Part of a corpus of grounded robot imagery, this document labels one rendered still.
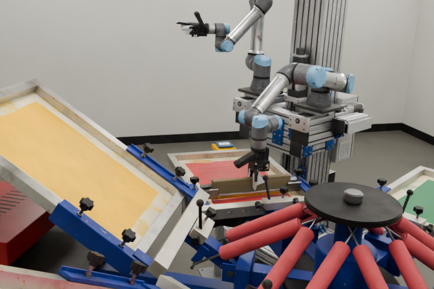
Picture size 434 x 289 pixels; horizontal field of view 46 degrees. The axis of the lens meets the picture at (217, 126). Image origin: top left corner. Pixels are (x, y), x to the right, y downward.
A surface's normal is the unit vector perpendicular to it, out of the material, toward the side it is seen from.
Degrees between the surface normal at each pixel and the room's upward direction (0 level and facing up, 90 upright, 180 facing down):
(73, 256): 0
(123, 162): 32
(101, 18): 90
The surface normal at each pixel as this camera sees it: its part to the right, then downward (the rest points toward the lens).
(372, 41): 0.30, 0.29
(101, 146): 0.55, -0.76
